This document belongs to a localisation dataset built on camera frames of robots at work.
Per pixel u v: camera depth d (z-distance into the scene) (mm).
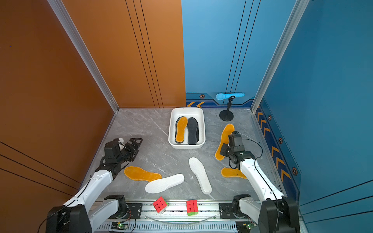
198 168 875
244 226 698
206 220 711
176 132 1027
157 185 815
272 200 405
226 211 724
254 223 506
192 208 698
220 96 950
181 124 1087
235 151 636
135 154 764
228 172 867
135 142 760
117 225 709
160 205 710
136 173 851
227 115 1160
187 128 1054
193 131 1037
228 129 892
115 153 667
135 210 740
